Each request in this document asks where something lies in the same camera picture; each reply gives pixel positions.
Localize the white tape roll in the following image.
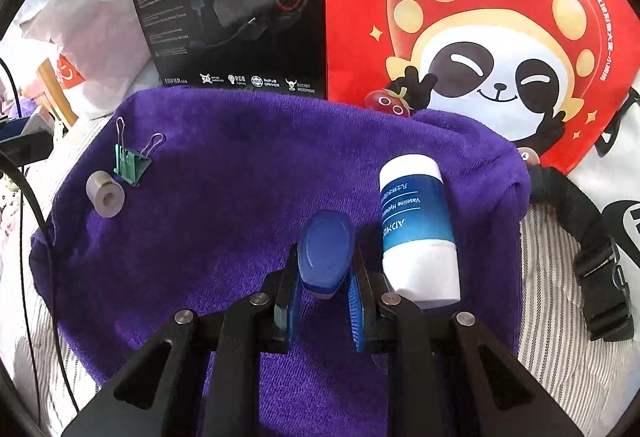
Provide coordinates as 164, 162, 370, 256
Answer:
86, 170, 126, 219

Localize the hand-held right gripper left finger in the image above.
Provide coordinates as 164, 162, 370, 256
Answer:
60, 242, 306, 437

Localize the black cable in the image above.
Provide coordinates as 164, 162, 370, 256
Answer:
0, 157, 81, 413

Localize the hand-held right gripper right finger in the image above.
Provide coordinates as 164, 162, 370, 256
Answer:
347, 257, 586, 437

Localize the white waist bag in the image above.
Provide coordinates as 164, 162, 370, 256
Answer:
520, 87, 640, 343

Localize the black headphone box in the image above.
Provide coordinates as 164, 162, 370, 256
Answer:
120, 0, 328, 99

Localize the white plastic shopping bag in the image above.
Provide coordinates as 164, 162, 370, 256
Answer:
10, 0, 156, 120

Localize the green binder clip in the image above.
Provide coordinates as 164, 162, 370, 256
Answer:
112, 117, 166, 188

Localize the small blue-capped bottle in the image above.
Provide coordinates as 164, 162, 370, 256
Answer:
297, 210, 357, 300

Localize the purple towel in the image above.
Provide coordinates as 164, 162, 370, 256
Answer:
29, 87, 532, 437

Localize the white and blue bottle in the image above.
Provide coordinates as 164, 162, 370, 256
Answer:
378, 156, 461, 310

